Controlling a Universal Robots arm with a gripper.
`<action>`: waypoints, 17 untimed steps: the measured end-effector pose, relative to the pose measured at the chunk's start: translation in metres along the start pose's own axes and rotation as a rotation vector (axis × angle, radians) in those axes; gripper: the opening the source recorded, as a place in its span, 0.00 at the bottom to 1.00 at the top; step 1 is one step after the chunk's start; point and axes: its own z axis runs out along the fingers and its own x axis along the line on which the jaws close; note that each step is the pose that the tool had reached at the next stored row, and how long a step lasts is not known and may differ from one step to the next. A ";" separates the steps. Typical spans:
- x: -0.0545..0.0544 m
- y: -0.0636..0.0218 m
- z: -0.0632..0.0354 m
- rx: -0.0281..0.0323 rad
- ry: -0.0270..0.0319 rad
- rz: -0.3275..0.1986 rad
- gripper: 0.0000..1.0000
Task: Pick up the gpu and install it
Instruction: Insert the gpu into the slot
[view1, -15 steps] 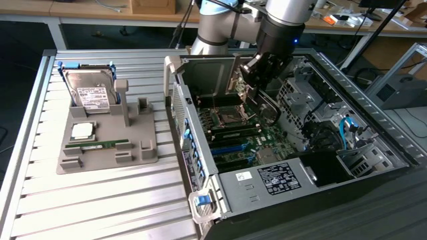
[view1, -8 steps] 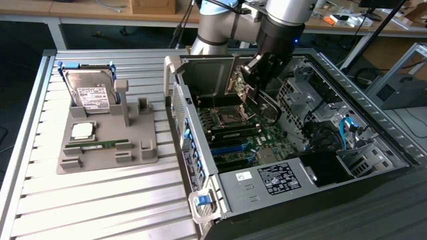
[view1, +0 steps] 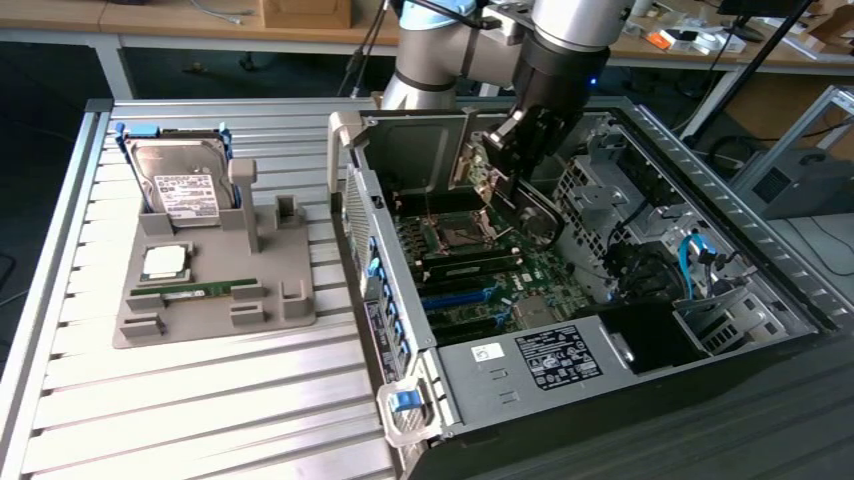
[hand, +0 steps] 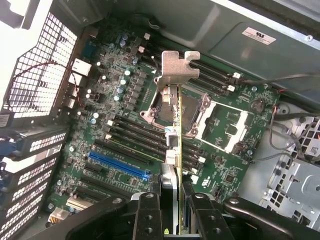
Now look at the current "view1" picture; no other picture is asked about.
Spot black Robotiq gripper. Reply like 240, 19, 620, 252
481, 33, 612, 175

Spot graphics card with silver bracket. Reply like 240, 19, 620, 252
449, 106, 567, 250

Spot silver perforated disk bay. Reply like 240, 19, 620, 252
552, 149, 675, 261

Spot white small box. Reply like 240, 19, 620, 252
692, 30, 747, 56

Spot silver socket cover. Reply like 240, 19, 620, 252
473, 199, 515, 237

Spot black monitor with stand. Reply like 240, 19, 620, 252
716, 0, 812, 42

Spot CPU socket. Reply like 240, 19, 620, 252
425, 212, 499, 251

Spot black tripod pole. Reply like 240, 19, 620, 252
678, 0, 820, 147

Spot brown wooden box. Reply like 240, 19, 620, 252
259, 0, 353, 30

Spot green motherboard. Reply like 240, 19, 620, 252
392, 189, 602, 346

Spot black installed RAM stick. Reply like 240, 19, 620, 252
423, 252, 521, 281

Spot gray computer tower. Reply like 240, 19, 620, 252
730, 147, 854, 221

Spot brown cardboard box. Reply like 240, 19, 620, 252
804, 3, 854, 49

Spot blue expansion slot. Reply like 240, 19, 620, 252
420, 287, 499, 311

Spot silver chipset heatsink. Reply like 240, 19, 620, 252
512, 297, 559, 326

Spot black plastic shroud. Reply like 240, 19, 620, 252
596, 302, 708, 376

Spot gray slotted disk bay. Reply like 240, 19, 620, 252
671, 287, 786, 356

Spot gray power supply unit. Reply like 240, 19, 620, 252
436, 319, 642, 436

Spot green RAM stick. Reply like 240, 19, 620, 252
129, 278, 260, 301

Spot silver CPU chip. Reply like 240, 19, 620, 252
140, 244, 195, 284

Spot gray plastic parts rack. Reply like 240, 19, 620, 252
110, 159, 319, 350

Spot open black PC case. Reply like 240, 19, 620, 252
325, 97, 854, 480

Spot gray wrist camera box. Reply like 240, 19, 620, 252
479, 2, 535, 47

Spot black camera cable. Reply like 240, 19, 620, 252
336, 0, 499, 99

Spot aluminium profile frame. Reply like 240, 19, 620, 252
772, 83, 854, 166

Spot black power wire bundle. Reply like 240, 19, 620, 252
603, 239, 688, 306

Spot blue SATA wire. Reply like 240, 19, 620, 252
676, 232, 715, 301

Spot white cable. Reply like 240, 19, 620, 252
189, 0, 259, 25

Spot hard disk in blue bracket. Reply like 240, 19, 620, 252
113, 122, 241, 229

